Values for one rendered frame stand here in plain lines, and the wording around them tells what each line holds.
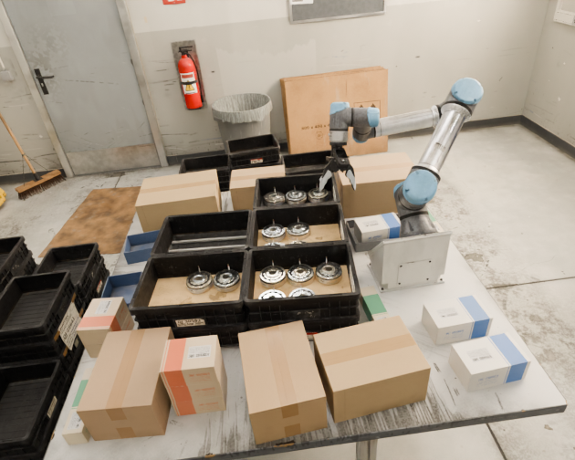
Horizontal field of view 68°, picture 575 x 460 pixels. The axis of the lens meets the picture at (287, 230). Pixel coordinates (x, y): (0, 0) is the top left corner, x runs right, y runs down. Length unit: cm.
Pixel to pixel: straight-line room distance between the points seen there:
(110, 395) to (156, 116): 356
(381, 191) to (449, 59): 288
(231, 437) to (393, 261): 86
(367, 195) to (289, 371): 113
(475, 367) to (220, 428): 81
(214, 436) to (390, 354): 59
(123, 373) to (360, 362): 73
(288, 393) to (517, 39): 447
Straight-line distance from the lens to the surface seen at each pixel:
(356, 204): 220
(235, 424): 146
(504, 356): 155
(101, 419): 147
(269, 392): 131
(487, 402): 154
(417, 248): 172
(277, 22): 438
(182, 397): 144
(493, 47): 508
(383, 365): 136
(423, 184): 162
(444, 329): 159
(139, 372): 146
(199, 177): 236
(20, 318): 252
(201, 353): 135
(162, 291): 175
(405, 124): 188
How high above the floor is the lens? 193
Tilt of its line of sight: 35 degrees down
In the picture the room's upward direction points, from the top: 6 degrees counter-clockwise
